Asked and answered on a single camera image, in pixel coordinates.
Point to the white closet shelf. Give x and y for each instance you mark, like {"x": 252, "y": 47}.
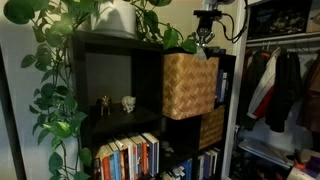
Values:
{"x": 293, "y": 34}

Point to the red spine book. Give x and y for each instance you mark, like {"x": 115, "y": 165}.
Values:
{"x": 106, "y": 168}

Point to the white flat board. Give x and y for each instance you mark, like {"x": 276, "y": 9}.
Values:
{"x": 263, "y": 150}

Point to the bright blue book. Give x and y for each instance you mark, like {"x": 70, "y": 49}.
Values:
{"x": 188, "y": 170}

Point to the white hardcover book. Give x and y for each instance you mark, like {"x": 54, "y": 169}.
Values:
{"x": 225, "y": 86}

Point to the black cube shelf unit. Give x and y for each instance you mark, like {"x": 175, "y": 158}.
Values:
{"x": 146, "y": 80}

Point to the white and red jacket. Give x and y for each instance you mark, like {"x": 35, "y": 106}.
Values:
{"x": 263, "y": 90}

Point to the row of books left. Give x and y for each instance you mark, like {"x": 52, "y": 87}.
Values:
{"x": 130, "y": 160}

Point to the tall blue hardcover book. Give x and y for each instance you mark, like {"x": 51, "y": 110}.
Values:
{"x": 220, "y": 85}

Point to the blue spine paperback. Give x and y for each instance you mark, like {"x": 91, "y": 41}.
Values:
{"x": 116, "y": 166}

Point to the white plant pot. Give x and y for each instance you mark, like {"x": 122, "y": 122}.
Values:
{"x": 113, "y": 20}

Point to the orange spine book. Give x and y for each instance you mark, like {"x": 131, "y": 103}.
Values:
{"x": 144, "y": 160}

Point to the dark hanging coat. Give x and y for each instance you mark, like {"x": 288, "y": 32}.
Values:
{"x": 248, "y": 83}

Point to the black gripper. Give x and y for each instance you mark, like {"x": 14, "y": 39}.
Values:
{"x": 205, "y": 26}

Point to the beige box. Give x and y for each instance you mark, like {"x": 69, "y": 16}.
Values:
{"x": 314, "y": 16}

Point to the white pebble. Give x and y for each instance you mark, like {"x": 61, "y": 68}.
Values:
{"x": 167, "y": 154}
{"x": 165, "y": 144}
{"x": 169, "y": 150}

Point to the black slanted pole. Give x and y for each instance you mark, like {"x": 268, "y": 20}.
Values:
{"x": 11, "y": 133}

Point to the white elephant figurine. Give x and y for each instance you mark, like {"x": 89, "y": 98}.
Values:
{"x": 128, "y": 104}

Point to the dark blue book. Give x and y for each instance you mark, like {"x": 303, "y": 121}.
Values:
{"x": 207, "y": 165}

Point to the woven brown basket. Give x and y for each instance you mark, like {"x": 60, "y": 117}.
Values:
{"x": 212, "y": 128}
{"x": 190, "y": 88}

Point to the grey sock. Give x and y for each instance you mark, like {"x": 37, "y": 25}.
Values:
{"x": 201, "y": 53}

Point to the thin white book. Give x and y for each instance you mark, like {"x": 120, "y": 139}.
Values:
{"x": 201, "y": 166}
{"x": 214, "y": 161}

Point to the small gold figurine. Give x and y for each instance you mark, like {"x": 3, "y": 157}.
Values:
{"x": 105, "y": 104}

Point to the orange tool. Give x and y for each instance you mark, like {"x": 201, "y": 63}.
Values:
{"x": 299, "y": 165}

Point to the books on lower left shelf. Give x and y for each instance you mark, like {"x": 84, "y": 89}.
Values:
{"x": 153, "y": 156}

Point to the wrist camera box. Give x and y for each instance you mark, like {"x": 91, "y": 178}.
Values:
{"x": 208, "y": 13}

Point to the black hanging jacket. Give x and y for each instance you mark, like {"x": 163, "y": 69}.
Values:
{"x": 283, "y": 93}

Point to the white door frame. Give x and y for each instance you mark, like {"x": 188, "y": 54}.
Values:
{"x": 231, "y": 133}

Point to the green pothos plant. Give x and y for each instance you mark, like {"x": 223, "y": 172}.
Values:
{"x": 60, "y": 130}

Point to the brown hanging jacket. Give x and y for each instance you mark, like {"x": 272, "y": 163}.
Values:
{"x": 313, "y": 96}

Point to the closet hanging rod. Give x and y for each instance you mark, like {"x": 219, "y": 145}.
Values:
{"x": 306, "y": 42}

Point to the dark storage box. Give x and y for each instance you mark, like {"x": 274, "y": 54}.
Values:
{"x": 283, "y": 20}

